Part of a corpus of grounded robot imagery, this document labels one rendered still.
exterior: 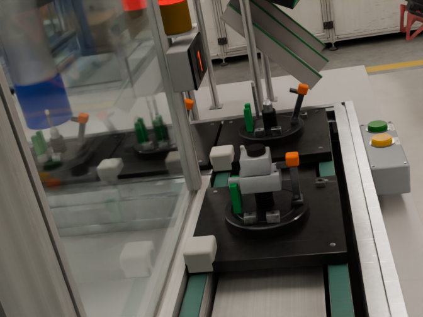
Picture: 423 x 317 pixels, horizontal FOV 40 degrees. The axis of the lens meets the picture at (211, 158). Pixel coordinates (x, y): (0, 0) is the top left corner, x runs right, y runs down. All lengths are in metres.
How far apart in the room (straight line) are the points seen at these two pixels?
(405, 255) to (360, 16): 4.43
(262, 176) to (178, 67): 0.23
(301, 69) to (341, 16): 3.93
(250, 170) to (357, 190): 0.22
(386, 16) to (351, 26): 0.30
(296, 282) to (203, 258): 0.14
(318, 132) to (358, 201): 0.29
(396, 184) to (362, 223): 0.20
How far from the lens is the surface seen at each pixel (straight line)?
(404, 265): 1.03
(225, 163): 1.18
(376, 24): 5.42
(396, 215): 1.15
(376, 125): 1.25
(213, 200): 1.05
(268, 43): 1.44
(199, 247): 0.89
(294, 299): 0.88
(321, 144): 1.20
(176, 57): 0.98
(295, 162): 0.92
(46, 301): 0.16
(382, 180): 1.12
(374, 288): 0.82
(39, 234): 0.52
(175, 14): 1.00
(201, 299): 0.86
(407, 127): 1.52
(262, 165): 0.91
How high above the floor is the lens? 1.46
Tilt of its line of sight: 24 degrees down
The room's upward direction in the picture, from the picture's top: 11 degrees counter-clockwise
